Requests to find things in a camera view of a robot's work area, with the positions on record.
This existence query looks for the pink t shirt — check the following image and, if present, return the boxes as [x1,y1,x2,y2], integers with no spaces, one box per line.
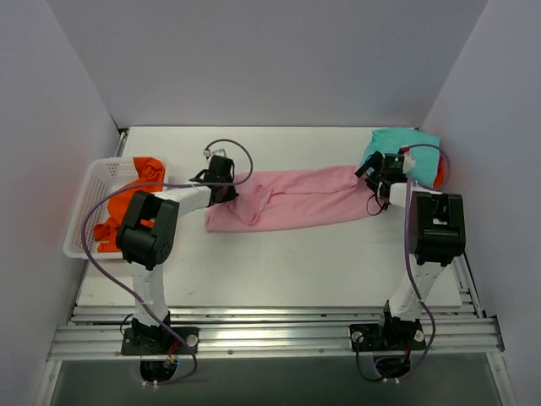
[205,165,380,233]

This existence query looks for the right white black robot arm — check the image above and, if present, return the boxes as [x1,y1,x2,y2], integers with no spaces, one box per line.
[356,147,466,349]

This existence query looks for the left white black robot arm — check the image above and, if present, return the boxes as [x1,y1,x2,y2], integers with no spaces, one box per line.
[116,155,238,354]

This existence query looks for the teal folded t shirt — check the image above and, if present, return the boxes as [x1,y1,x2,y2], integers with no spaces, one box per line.
[361,127,440,186]

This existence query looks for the orange folded t shirt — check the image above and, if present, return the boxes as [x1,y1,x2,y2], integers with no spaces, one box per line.
[432,161,446,189]

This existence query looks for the magenta folded t shirt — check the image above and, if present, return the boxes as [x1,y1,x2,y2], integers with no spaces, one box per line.
[434,155,445,187]

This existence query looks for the orange t shirt in basket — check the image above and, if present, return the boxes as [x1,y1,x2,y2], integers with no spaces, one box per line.
[93,156,166,253]

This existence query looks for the white plastic basket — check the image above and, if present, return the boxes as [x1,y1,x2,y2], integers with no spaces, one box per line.
[63,156,171,260]

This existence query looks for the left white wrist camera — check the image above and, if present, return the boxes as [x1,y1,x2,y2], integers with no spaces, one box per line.
[203,146,227,160]

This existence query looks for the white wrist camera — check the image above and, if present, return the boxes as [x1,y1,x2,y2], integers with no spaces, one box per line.
[203,146,227,160]
[398,146,416,174]

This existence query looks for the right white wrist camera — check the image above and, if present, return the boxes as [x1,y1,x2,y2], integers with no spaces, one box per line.
[398,146,416,174]

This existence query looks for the right black thin cable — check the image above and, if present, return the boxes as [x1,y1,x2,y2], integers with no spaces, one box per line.
[365,177,392,215]

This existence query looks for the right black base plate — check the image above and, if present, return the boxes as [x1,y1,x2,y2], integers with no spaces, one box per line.
[348,323,426,352]

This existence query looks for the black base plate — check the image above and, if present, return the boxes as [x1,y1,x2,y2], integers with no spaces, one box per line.
[120,326,200,356]
[348,323,426,352]

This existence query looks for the aluminium rail frame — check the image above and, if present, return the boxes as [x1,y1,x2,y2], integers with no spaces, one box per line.
[45,129,521,406]

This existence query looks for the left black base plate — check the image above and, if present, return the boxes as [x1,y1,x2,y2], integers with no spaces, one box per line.
[120,326,200,356]

